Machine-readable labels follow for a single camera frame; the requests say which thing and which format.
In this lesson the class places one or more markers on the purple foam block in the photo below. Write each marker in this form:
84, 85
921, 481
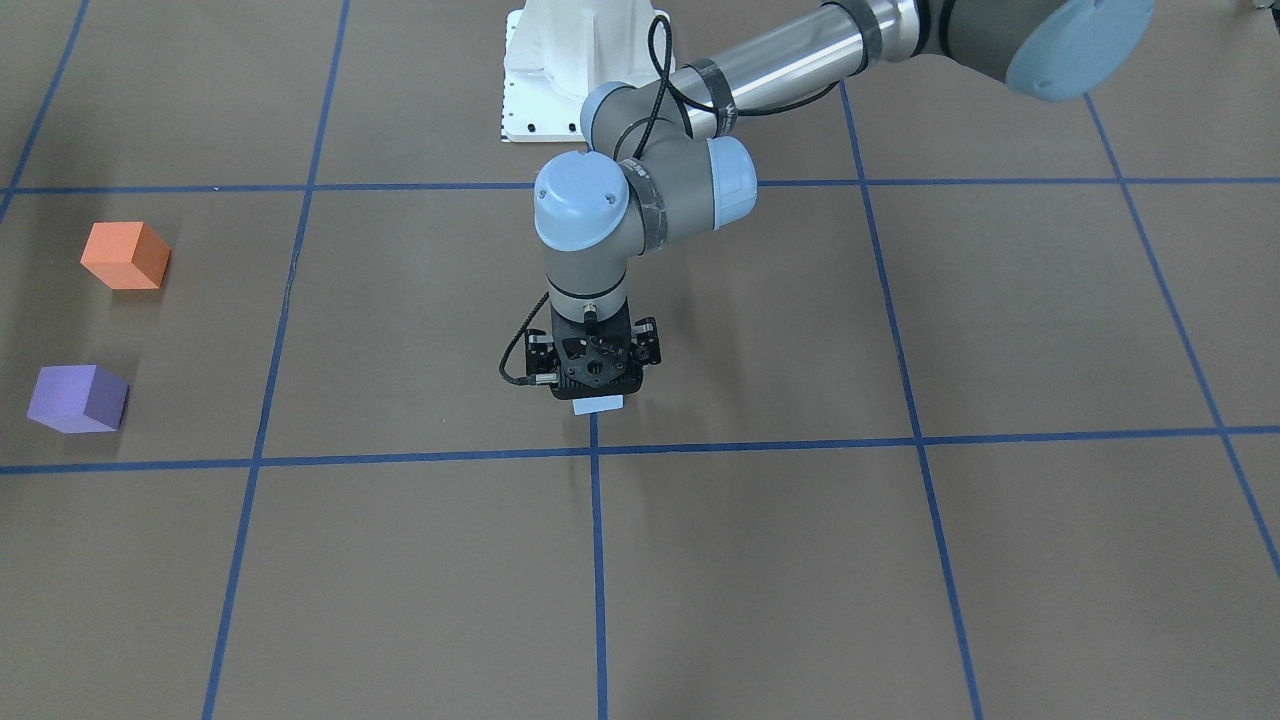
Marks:
78, 399

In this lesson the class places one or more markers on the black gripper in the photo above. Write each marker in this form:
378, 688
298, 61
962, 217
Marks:
541, 353

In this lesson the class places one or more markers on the light blue foam block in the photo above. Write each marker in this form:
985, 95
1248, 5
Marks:
597, 404

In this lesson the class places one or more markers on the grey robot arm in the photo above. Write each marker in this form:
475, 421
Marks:
661, 164

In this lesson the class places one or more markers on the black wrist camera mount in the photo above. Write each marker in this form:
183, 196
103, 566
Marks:
541, 359

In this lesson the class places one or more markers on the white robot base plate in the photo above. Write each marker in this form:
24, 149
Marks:
557, 52

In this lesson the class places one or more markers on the orange foam block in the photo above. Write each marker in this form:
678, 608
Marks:
126, 256

